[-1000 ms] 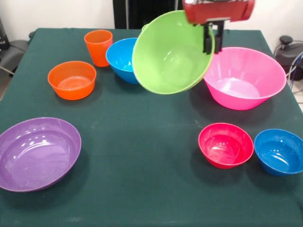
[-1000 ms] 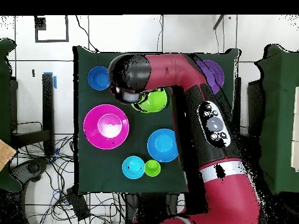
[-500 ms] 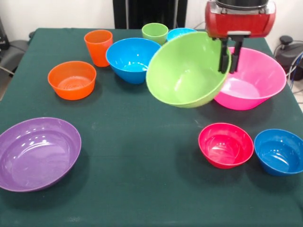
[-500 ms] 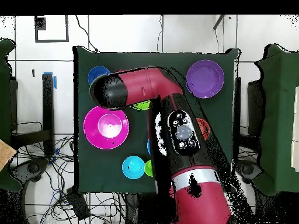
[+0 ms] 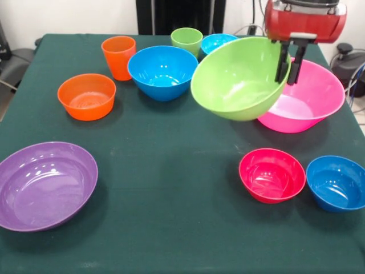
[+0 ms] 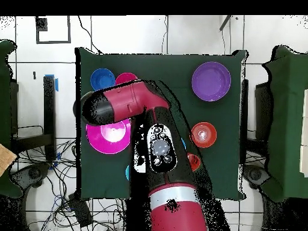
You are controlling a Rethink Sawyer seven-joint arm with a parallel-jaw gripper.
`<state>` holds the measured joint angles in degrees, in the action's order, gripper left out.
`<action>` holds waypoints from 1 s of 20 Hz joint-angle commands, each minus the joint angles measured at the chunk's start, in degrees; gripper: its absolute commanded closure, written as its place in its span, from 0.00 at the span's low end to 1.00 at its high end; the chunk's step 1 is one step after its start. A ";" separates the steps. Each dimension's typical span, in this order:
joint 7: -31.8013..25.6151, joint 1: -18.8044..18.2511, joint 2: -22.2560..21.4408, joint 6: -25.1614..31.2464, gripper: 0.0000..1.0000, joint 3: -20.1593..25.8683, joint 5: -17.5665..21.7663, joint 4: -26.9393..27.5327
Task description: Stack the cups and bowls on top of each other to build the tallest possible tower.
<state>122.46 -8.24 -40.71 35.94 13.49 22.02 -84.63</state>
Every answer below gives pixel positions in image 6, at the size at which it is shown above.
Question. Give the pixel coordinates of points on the black metal stand frame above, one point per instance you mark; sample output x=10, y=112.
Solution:
x=49, y=108

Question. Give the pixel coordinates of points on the black floor stand base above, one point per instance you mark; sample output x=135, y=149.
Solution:
x=33, y=173
x=255, y=174

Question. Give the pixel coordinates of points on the green cloth side table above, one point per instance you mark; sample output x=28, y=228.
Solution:
x=288, y=96
x=4, y=108

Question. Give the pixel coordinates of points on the dark green tablecloth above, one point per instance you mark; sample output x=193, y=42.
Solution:
x=216, y=168

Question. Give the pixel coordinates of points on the orange cup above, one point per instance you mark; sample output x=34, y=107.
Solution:
x=195, y=162

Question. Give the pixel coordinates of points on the purple bowl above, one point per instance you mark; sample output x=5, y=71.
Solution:
x=211, y=81

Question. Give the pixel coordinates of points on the small ribbed cyan bowl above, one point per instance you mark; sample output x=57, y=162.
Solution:
x=127, y=172

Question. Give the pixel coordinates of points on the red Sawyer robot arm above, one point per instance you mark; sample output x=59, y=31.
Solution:
x=134, y=101

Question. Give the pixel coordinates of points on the large pink bowl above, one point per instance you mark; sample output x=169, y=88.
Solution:
x=101, y=142

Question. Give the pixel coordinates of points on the black power brick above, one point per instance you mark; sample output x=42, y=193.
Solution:
x=80, y=211

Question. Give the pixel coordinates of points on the orange bowl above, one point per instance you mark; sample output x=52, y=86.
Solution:
x=203, y=134

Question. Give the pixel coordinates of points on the white box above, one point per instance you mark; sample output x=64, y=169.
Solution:
x=305, y=132

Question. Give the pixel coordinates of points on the small dark blue bowl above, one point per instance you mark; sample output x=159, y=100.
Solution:
x=102, y=78

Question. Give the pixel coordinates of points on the red bowl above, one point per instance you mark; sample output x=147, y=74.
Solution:
x=126, y=78

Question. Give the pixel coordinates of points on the brown cardboard sheet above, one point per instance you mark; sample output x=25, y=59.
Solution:
x=6, y=158

